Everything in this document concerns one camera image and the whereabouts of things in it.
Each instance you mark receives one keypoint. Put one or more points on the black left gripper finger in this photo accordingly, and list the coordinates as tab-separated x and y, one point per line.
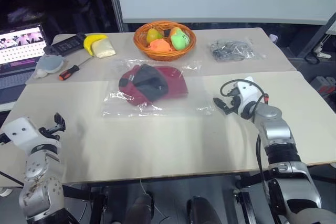
57	119
63	125

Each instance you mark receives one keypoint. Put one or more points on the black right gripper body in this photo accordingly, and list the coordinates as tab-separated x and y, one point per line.
235	102

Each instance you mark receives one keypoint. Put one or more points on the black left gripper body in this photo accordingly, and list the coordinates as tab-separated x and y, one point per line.
50	132

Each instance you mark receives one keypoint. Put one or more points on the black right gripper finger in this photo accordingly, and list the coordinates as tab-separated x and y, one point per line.
228	110
219	102

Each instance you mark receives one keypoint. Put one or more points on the clear plastic bag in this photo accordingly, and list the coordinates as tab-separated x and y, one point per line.
194	95

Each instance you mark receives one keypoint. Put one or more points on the dark red baseball cap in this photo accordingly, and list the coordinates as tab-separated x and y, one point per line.
173	82

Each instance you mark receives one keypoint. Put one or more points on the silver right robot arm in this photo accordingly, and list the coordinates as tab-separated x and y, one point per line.
278	134

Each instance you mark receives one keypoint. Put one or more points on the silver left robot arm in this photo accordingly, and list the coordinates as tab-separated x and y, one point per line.
42	192

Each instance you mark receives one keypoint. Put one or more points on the grey blue plush toy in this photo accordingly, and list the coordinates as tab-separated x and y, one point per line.
51	64

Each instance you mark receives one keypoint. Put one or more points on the green plush toy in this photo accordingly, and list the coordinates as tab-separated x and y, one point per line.
179	41

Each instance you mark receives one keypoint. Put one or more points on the orange wicker basket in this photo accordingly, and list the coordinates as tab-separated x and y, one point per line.
162	54

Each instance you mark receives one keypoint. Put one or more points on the black handheld device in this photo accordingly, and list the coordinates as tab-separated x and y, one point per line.
65	45

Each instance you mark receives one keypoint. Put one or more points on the small pale purple object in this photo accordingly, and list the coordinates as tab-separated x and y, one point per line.
273	38

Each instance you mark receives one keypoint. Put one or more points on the open laptop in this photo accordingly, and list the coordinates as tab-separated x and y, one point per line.
21	51

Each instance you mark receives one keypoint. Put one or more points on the orange plush toy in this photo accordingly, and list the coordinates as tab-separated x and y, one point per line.
160	45

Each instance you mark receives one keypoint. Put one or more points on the cream yellow sponge block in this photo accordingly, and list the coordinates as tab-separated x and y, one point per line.
103	48

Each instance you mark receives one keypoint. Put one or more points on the yellow toy banana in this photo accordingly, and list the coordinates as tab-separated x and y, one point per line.
90	41

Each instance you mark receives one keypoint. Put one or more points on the grey boxes with red parts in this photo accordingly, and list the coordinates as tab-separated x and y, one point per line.
324	82

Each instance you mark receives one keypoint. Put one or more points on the yellow green pear toy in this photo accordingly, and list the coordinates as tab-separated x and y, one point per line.
153	35

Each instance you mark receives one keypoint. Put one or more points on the white power strip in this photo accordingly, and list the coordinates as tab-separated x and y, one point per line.
323	54

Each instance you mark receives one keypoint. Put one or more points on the dark rounded shape, black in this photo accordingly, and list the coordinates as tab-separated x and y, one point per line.
202	211

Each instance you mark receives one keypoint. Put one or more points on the dark rounded shape, brown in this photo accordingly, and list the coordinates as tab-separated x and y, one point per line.
143	208

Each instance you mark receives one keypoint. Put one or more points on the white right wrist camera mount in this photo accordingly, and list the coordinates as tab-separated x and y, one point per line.
248	93

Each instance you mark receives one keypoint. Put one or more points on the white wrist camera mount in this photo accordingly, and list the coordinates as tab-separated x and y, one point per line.
19	132
248	93

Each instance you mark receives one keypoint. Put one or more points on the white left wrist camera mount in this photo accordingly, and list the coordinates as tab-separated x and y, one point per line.
19	132

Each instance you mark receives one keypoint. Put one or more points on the grey whiteboard stand post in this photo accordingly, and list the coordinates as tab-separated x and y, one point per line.
115	1

